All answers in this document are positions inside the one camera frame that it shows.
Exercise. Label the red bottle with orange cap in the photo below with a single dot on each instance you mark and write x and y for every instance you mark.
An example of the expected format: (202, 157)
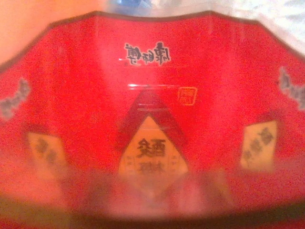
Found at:
(152, 71)

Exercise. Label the small clear bottle blue label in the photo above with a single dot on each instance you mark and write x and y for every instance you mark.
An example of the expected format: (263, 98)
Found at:
(128, 3)

